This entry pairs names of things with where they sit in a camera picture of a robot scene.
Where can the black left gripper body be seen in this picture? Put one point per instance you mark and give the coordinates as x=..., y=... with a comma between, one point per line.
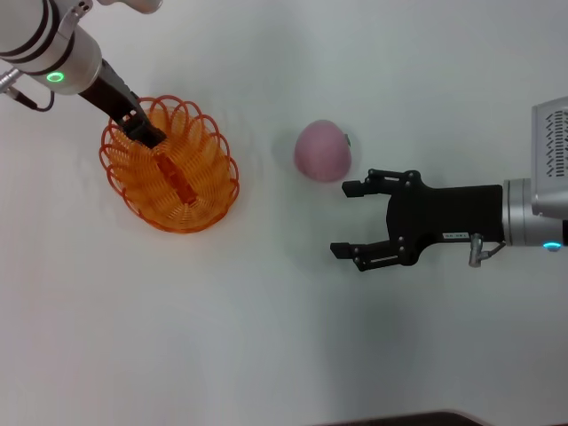
x=111, y=95

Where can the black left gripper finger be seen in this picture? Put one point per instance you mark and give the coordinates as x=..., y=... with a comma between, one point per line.
x=125, y=124
x=148, y=135

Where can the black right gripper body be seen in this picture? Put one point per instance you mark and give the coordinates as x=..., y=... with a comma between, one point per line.
x=444, y=213

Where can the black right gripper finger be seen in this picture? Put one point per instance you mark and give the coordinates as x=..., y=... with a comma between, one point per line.
x=353, y=188
x=340, y=250

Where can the pink peach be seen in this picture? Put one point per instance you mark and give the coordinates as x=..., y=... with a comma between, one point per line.
x=321, y=151

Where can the orange woven plastic basket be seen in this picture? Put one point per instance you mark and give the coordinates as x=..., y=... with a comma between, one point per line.
x=186, y=195

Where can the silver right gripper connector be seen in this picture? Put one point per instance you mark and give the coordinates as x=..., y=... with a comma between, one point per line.
x=476, y=250

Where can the silver left wrist housing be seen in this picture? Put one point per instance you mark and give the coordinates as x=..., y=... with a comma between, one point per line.
x=133, y=4

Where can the silver vented right wrist housing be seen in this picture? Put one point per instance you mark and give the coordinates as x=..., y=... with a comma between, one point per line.
x=548, y=191

